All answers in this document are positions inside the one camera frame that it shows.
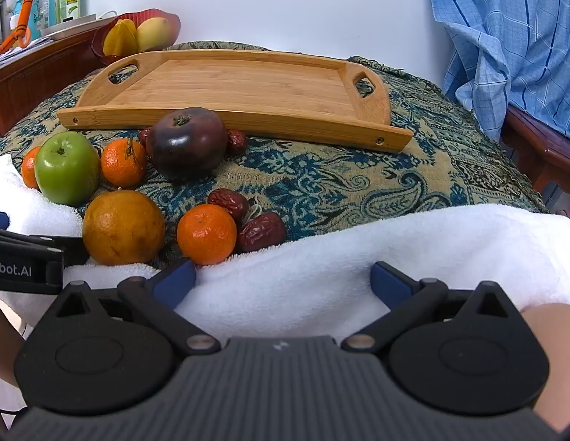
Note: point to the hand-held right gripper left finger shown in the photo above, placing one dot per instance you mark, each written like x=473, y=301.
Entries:
x=172, y=282

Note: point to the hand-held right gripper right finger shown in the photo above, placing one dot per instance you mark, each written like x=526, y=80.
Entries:
x=393, y=282

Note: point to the large orange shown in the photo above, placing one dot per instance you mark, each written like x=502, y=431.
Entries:
x=123, y=227

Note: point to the green apple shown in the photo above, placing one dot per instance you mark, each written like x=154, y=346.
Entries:
x=66, y=170

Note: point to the red date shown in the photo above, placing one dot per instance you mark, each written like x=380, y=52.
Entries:
x=227, y=202
x=144, y=137
x=262, y=232
x=236, y=141

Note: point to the small mandarin with stem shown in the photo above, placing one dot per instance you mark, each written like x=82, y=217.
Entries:
x=124, y=165

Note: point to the dark purple tomato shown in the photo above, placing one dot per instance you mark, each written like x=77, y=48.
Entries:
x=188, y=147

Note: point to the person's left leg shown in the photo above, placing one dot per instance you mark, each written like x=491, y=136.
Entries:
x=2, y=335

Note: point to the person's leg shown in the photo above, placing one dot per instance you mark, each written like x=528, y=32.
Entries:
x=2, y=335
x=556, y=358

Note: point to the white towel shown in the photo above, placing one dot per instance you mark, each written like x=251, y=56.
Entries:
x=312, y=275

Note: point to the paisley patterned blanket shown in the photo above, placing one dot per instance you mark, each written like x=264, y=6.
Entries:
x=340, y=174

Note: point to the brown wooden cabinet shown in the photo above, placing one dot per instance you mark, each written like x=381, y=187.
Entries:
x=32, y=82

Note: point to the person's right leg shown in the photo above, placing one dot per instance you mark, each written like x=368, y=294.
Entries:
x=556, y=358

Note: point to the dark wooden chair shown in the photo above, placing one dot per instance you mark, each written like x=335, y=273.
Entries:
x=542, y=147

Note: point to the white flat tray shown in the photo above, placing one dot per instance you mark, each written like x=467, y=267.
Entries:
x=69, y=27

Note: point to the teal spray bottle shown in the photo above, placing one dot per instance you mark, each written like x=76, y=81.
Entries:
x=48, y=2
x=33, y=9

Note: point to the yellow starfruit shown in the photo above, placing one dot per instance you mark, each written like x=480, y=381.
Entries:
x=119, y=36

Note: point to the yellow mango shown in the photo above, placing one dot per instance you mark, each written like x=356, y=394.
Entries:
x=152, y=33

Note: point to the red bowl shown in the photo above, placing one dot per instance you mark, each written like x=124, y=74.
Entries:
x=172, y=23

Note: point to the blue checked cloth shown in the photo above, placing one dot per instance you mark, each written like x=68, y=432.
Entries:
x=505, y=32

